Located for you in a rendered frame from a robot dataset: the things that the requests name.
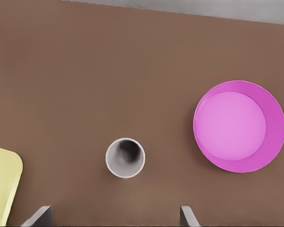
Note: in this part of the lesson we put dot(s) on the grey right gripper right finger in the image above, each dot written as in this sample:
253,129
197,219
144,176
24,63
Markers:
188,216

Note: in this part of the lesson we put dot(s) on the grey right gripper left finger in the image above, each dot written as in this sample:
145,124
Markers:
41,216

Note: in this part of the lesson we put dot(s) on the pale yellow tray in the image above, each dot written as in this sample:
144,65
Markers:
2,184

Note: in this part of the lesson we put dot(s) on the white cup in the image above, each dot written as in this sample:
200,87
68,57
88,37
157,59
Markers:
125,158

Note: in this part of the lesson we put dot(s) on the pink plate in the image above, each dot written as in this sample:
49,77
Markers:
239,126

